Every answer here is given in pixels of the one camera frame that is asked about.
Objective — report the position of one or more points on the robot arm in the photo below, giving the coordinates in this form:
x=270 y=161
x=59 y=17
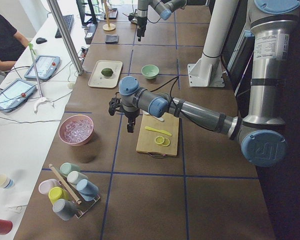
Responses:
x=164 y=8
x=270 y=22

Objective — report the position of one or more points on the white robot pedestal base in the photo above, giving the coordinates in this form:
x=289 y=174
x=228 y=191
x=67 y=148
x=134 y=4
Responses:
x=207 y=71

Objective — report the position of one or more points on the lower teach pendant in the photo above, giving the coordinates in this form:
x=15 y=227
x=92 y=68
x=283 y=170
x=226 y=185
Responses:
x=15 y=95

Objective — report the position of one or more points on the black box with label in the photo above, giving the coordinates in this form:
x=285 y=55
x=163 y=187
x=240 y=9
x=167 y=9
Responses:
x=89 y=33

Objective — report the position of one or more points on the yellow plastic knife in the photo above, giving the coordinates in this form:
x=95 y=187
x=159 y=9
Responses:
x=165 y=132

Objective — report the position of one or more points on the green avocado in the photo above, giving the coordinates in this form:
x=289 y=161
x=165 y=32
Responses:
x=107 y=72

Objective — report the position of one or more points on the white wire cup rack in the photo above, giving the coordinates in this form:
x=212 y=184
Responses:
x=82 y=206

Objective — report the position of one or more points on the grabber reacher tool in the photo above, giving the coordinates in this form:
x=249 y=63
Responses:
x=42 y=99

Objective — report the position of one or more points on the teach pendant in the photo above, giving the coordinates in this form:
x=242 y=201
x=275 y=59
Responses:
x=46 y=66
x=15 y=95

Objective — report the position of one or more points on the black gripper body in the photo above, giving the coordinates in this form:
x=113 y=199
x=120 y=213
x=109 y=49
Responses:
x=130 y=115
x=141 y=22

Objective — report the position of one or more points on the lower lemon slice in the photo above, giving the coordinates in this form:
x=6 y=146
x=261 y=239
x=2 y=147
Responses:
x=166 y=142

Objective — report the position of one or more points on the red bottle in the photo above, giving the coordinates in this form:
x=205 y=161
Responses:
x=5 y=226

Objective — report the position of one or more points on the metal scoop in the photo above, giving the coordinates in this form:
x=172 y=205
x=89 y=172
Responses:
x=132 y=17

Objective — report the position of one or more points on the upper teach pendant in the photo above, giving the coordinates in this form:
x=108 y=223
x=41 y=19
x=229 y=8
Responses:
x=46 y=66

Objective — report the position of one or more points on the bamboo cutting board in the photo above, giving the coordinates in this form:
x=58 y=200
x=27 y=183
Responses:
x=146 y=139

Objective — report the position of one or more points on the aluminium frame post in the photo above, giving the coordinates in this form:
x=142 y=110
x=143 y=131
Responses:
x=58 y=17

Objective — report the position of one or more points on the light blue cup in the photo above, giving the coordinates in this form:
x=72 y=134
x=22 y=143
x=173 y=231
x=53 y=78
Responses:
x=87 y=189

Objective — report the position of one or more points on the pink cup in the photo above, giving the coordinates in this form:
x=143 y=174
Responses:
x=46 y=185

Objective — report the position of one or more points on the cream rabbit tray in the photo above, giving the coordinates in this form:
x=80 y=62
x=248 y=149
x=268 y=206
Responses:
x=97 y=80

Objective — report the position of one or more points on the white cup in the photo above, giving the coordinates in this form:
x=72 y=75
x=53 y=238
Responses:
x=74 y=177

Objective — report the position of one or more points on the black keyboard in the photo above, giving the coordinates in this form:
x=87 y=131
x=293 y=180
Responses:
x=68 y=21

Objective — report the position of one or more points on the black computer mouse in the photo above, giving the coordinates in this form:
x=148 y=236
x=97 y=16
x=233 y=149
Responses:
x=41 y=40

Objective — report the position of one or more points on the yellow cup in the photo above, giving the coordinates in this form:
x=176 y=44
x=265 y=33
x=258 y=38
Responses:
x=56 y=193

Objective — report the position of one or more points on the wooden mug tree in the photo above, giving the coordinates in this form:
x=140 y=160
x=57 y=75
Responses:
x=108 y=27

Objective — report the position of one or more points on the grey folded cloth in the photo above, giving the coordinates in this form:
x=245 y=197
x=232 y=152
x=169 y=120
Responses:
x=111 y=39

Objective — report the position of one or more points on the grey cup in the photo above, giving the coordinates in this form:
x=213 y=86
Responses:
x=65 y=209

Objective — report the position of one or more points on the green cup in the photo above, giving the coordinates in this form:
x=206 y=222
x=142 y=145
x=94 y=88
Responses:
x=68 y=167

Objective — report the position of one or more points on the pink bowl with ice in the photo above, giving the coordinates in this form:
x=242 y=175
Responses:
x=76 y=130

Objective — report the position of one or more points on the seated person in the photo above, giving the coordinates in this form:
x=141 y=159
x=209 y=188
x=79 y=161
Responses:
x=12 y=44

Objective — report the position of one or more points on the light green bowl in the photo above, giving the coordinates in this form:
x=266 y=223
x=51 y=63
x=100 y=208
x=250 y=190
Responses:
x=150 y=71

